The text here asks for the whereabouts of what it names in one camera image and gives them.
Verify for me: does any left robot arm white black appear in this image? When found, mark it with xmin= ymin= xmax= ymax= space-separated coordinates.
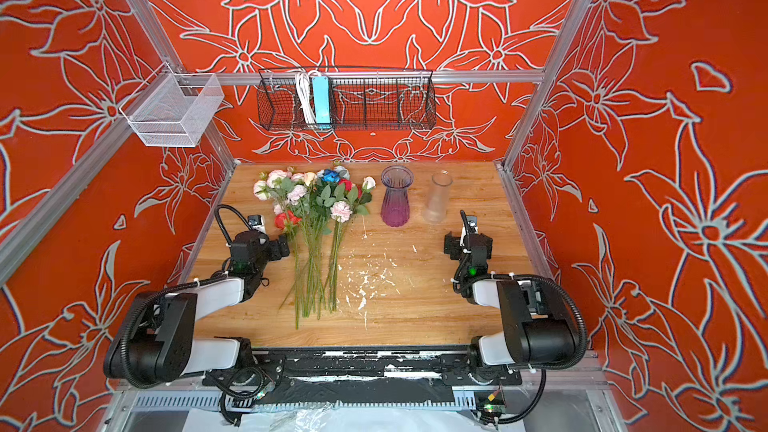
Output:
xmin=103 ymin=204 xmax=290 ymax=389

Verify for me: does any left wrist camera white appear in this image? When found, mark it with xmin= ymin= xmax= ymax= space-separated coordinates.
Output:
xmin=247 ymin=214 xmax=266 ymax=233

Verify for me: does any white mesh wall basket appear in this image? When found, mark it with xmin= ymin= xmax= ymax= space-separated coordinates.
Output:
xmin=120 ymin=73 xmax=224 ymax=148

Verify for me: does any pink peony flower stem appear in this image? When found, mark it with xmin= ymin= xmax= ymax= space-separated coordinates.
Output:
xmin=326 ymin=200 xmax=353 ymax=312

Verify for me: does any blue flat box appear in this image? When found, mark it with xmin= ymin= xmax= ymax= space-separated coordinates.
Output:
xmin=312 ymin=75 xmax=331 ymax=128

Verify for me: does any white rose flower stem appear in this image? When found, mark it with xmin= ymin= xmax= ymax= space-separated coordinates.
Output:
xmin=331 ymin=176 xmax=376 ymax=223

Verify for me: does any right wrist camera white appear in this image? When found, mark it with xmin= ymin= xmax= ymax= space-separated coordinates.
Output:
xmin=462 ymin=215 xmax=478 ymax=235

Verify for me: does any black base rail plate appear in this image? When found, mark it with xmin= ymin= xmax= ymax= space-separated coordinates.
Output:
xmin=202 ymin=345 xmax=522 ymax=410

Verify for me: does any purple ribbed glass vase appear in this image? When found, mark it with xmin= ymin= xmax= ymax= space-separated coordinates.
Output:
xmin=380 ymin=165 xmax=414 ymax=228

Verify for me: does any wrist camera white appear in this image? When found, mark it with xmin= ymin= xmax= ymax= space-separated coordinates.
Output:
xmin=247 ymin=214 xmax=266 ymax=233
xmin=462 ymin=215 xmax=478 ymax=235

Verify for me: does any clear ribbed glass vase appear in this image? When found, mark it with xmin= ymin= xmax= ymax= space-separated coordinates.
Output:
xmin=423 ymin=170 xmax=453 ymax=224

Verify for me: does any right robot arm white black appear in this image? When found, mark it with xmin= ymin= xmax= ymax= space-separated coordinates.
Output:
xmin=443 ymin=233 xmax=588 ymax=370

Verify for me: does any mixed flower bunch on table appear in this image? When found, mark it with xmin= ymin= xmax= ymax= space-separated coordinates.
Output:
xmin=253 ymin=165 xmax=362 ymax=323

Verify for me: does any black wire wall basket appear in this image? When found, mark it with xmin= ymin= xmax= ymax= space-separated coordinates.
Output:
xmin=256 ymin=67 xmax=437 ymax=132

